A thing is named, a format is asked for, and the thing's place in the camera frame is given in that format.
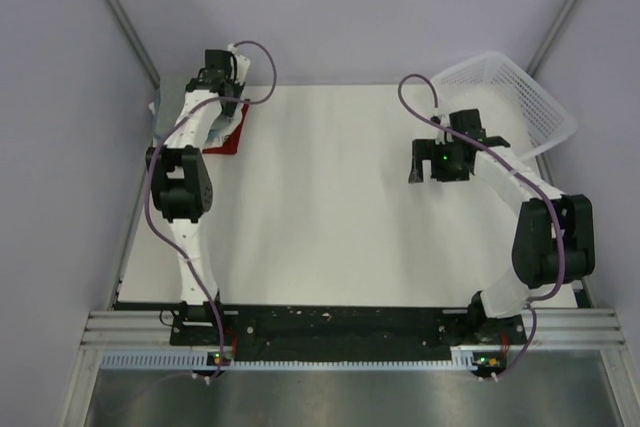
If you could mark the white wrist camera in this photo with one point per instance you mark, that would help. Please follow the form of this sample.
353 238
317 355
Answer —
442 120
240 65

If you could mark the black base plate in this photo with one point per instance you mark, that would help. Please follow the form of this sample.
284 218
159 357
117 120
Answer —
317 334

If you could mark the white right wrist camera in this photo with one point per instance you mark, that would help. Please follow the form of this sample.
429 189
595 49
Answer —
442 120

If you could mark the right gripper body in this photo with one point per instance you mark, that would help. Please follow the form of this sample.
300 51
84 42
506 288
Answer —
444 168

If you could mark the corner aluminium post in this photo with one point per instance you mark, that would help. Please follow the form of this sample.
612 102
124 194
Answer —
133 40
553 35

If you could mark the right corner aluminium post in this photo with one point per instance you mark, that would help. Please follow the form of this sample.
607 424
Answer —
553 35

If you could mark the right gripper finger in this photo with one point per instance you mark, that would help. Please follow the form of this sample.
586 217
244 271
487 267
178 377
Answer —
416 174
425 149

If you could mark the white plastic basket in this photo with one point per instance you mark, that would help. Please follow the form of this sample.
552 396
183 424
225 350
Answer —
496 85

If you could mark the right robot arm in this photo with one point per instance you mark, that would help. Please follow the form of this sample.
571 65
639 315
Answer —
554 242

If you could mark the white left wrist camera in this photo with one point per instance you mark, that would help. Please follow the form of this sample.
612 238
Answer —
240 65

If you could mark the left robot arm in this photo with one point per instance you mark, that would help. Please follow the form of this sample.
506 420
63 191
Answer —
179 191

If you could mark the grey t-shirt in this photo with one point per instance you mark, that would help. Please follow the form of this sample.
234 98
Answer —
175 83

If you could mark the left corner aluminium post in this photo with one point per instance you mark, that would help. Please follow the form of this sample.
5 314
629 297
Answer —
133 40

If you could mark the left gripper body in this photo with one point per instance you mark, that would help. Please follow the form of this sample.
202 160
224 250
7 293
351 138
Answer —
236 89

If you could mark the folded blue t-shirt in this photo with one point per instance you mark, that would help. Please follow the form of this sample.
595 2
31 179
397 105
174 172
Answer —
169 107

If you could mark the folded red t-shirt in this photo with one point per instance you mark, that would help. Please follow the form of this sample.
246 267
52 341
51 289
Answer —
230 139

